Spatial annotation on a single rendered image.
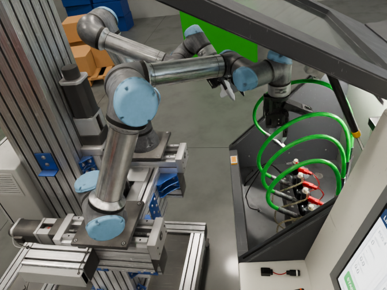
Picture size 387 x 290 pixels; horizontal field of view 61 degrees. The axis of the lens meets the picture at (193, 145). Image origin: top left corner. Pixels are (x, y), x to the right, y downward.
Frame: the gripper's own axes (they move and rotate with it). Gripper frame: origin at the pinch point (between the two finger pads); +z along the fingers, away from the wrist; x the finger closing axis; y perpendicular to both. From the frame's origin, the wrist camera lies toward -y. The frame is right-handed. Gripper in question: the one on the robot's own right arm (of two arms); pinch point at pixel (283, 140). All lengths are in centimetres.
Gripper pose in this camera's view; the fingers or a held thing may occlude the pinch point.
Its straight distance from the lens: 127.9
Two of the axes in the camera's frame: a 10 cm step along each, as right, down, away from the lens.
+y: -9.9, 0.9, 1.1
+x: -0.4, 6.0, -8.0
